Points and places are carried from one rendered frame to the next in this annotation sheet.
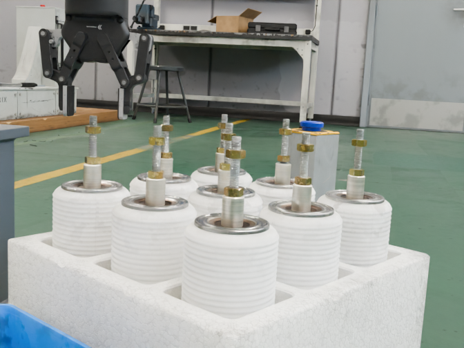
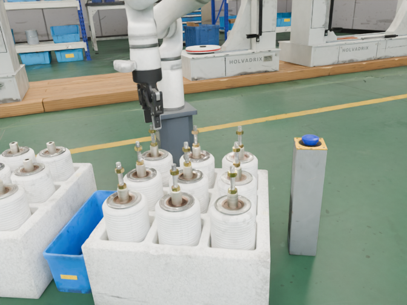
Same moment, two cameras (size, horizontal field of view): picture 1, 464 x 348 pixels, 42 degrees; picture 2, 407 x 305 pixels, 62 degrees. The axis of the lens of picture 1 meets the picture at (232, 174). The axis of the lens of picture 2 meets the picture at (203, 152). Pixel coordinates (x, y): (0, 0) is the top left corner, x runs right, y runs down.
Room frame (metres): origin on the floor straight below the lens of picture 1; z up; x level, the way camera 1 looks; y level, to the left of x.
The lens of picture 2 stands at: (0.41, -0.64, 0.63)
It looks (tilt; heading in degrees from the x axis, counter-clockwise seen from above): 23 degrees down; 58
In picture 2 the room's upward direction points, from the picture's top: 3 degrees counter-clockwise
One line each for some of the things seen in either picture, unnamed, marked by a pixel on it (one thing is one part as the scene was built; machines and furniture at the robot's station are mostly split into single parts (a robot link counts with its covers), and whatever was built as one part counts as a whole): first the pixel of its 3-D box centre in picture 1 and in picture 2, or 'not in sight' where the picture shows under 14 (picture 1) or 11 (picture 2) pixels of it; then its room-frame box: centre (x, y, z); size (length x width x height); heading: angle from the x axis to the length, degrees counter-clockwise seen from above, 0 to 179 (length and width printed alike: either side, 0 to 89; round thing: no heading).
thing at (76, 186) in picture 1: (92, 186); (154, 155); (0.75, 0.18, 0.25); 0.08 x 0.08 x 0.01
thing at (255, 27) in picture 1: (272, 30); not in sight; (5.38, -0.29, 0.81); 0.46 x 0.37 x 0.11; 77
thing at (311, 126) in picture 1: (311, 127); (310, 140); (1.02, -0.13, 0.32); 0.04 x 0.04 x 0.02
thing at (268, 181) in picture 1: (282, 183); (236, 178); (0.84, -0.07, 0.25); 0.08 x 0.08 x 0.01
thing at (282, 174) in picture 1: (282, 174); (236, 173); (0.84, -0.07, 0.26); 0.02 x 0.02 x 0.03
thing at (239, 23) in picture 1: (234, 23); not in sight; (5.55, 0.05, 0.87); 0.40 x 0.30 x 0.23; 63
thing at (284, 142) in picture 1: (284, 146); (236, 157); (0.84, -0.07, 0.31); 0.01 x 0.01 x 0.08
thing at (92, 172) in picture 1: (92, 177); (154, 150); (0.75, 0.18, 0.26); 0.02 x 0.02 x 0.03
